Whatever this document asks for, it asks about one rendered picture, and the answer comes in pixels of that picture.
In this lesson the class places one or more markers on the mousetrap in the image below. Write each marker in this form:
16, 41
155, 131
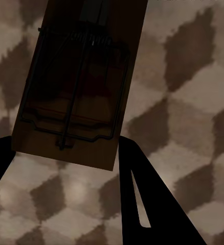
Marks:
74, 100

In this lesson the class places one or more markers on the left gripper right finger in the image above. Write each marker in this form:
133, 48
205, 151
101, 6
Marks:
169, 223

